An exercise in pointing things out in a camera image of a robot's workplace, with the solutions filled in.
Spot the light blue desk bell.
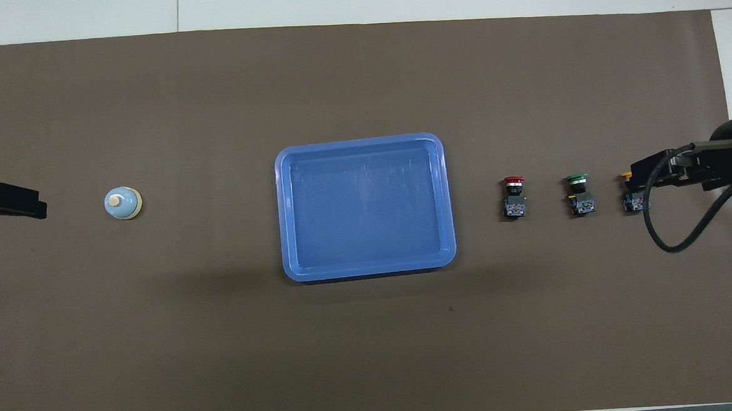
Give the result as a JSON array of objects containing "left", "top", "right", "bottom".
[{"left": 103, "top": 186, "right": 145, "bottom": 221}]

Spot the red push button switch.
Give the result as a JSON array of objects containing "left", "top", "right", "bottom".
[{"left": 501, "top": 175, "right": 529, "bottom": 222}]

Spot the brown table mat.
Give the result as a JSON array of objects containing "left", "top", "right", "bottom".
[{"left": 0, "top": 2, "right": 732, "bottom": 411}]

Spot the green push button switch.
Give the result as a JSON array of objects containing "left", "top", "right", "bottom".
[{"left": 563, "top": 172, "right": 597, "bottom": 218}]

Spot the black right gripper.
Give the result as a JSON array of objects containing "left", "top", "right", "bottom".
[{"left": 626, "top": 114, "right": 732, "bottom": 196}]

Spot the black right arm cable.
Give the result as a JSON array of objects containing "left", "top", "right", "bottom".
[{"left": 641, "top": 141, "right": 732, "bottom": 255}]

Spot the blue plastic tray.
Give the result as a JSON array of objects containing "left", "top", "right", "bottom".
[{"left": 273, "top": 131, "right": 459, "bottom": 284}]

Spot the yellow push button switch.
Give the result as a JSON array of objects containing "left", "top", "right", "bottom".
[{"left": 618, "top": 171, "right": 649, "bottom": 214}]

